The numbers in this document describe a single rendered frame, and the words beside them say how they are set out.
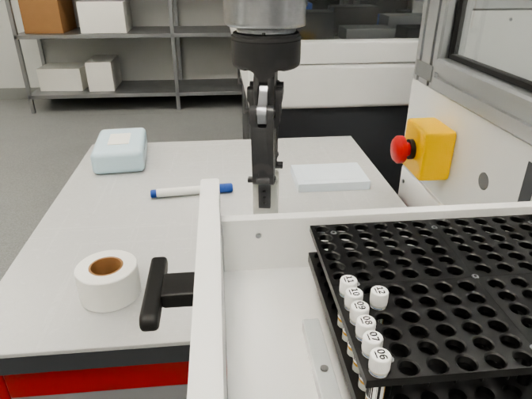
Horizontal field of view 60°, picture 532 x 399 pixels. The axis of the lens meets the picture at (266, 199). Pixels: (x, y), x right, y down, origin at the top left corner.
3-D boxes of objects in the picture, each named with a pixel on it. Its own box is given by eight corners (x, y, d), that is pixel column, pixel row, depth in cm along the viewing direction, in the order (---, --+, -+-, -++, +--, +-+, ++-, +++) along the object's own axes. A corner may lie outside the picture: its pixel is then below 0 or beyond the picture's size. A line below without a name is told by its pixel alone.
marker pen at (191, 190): (150, 199, 77) (150, 191, 76) (151, 195, 78) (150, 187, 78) (233, 193, 79) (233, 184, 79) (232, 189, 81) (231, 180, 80)
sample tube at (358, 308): (347, 364, 32) (353, 312, 30) (343, 351, 33) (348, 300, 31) (365, 362, 32) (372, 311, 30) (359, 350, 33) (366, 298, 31)
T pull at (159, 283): (139, 336, 30) (137, 320, 29) (153, 268, 36) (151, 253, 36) (196, 332, 30) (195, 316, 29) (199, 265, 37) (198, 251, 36)
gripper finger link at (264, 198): (271, 166, 54) (269, 176, 52) (271, 204, 57) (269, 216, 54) (258, 166, 54) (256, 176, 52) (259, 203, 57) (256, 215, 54)
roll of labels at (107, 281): (66, 302, 54) (59, 275, 52) (108, 270, 59) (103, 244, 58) (114, 320, 51) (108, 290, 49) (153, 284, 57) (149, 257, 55)
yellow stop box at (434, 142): (414, 182, 65) (422, 133, 61) (396, 162, 71) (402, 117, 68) (449, 180, 65) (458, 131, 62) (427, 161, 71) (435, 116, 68)
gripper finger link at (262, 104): (276, 70, 50) (273, 74, 45) (275, 117, 52) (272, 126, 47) (254, 69, 50) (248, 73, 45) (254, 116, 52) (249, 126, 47)
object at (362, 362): (365, 388, 27) (366, 381, 26) (309, 231, 42) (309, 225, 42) (397, 385, 27) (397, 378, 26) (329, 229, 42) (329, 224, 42)
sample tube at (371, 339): (359, 399, 29) (366, 344, 27) (353, 383, 30) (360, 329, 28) (378, 397, 29) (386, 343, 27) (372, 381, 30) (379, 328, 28)
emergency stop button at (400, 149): (396, 168, 65) (399, 141, 63) (386, 157, 69) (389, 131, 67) (416, 167, 65) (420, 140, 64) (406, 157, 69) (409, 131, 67)
